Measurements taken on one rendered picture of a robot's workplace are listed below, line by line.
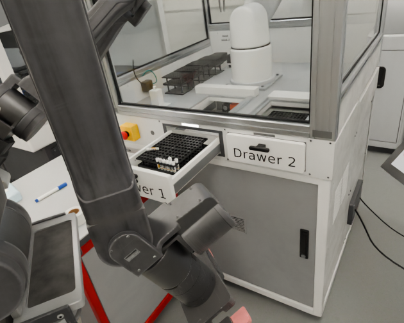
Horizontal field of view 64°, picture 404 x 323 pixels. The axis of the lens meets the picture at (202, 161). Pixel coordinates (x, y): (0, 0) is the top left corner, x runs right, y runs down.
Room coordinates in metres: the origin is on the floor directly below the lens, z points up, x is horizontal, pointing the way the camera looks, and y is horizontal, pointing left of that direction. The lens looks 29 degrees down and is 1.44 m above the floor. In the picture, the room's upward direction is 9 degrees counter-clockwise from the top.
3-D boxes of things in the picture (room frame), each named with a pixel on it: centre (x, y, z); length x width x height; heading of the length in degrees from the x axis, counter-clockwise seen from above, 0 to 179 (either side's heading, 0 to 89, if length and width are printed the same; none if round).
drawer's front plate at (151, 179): (0.94, 0.22, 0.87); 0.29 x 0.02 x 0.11; 53
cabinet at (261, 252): (1.55, -0.30, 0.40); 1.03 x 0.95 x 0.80; 53
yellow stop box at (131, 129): (1.38, 0.30, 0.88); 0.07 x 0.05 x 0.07; 53
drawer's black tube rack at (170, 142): (1.10, 0.10, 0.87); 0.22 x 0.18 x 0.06; 143
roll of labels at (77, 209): (0.93, 0.46, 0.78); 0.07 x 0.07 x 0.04
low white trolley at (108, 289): (1.20, 0.54, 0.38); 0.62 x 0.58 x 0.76; 53
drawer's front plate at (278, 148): (1.01, -0.22, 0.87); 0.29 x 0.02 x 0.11; 53
